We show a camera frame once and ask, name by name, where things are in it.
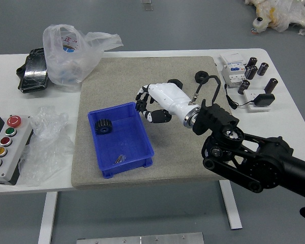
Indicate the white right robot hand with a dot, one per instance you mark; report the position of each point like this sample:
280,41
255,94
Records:
172,97

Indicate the blue plastic box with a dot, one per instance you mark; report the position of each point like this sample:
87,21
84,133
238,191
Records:
127,147

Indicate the big black gear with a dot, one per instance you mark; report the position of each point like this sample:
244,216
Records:
103,127

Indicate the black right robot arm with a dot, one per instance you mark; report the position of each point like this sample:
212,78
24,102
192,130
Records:
256,157

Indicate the big black hex nut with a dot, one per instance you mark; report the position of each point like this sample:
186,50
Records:
176,82

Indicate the small black hex nut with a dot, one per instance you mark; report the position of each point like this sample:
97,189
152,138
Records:
200,75

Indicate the grey push-button control box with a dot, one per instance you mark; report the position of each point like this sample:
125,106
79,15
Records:
7,152

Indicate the grey-brown mat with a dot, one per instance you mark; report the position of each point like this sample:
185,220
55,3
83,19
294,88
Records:
122,76

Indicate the white circuit breaker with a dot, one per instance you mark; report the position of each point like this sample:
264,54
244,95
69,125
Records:
233,68

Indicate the black cylindrical capacitor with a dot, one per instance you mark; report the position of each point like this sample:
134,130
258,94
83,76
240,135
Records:
251,72
271,85
262,69
251,62
244,87

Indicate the small metal screws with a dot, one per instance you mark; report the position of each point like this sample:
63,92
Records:
120,159

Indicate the black power adapter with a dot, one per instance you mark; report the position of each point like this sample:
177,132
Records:
264,99

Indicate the metal floor outlet cover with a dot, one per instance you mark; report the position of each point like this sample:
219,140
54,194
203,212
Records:
147,5

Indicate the white plastic bag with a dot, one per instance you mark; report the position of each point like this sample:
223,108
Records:
66,61

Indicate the white table leg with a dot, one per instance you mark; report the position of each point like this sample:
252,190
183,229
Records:
47,218
231,206

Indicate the clear bubble wrap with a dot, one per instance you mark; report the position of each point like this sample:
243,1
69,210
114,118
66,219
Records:
48,142

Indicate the plush toy in plastic wrap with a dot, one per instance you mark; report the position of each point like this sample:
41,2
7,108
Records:
282,15

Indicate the black plastic tray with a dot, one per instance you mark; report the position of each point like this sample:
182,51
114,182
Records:
34,71

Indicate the white wall socket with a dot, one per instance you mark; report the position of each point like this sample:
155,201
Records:
251,95

